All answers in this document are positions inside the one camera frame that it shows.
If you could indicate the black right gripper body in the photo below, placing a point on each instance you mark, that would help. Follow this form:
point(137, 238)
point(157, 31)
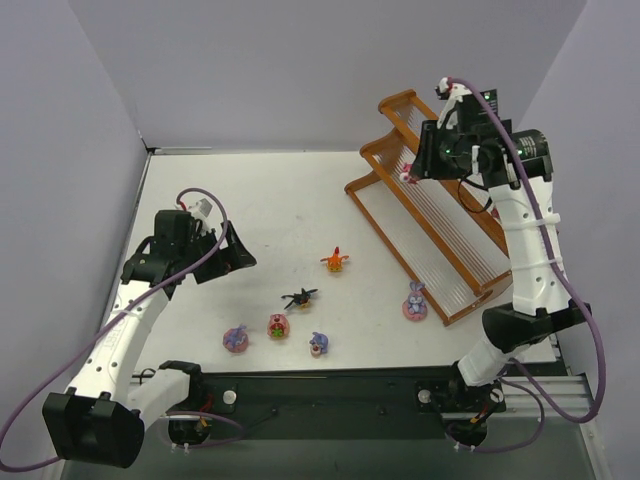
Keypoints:
point(430, 150)

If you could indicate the pink bear cake toy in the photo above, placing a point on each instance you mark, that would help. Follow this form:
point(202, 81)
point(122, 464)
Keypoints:
point(409, 174)

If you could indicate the pink bear strawberry toy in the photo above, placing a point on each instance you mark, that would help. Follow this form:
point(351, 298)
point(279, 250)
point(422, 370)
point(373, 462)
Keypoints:
point(278, 326)

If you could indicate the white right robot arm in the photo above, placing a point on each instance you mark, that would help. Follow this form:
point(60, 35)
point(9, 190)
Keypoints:
point(541, 304)

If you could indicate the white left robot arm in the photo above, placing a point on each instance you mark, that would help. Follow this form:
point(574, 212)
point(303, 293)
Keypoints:
point(100, 419)

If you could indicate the wooden tiered shelf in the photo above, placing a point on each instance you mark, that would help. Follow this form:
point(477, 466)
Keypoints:
point(439, 231)

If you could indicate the black dragon toy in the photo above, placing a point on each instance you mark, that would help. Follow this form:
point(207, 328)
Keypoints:
point(302, 299)

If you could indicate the purple creature on donut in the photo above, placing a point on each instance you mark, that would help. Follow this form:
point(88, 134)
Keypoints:
point(236, 340)

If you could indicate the orange dragon toy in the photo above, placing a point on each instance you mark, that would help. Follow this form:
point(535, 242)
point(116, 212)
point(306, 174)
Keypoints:
point(335, 262)

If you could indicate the purple bunny lying toy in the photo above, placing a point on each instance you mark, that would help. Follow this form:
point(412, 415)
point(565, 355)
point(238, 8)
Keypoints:
point(319, 344)

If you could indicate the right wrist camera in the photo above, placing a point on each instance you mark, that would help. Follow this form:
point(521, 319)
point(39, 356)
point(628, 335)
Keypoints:
point(461, 110)

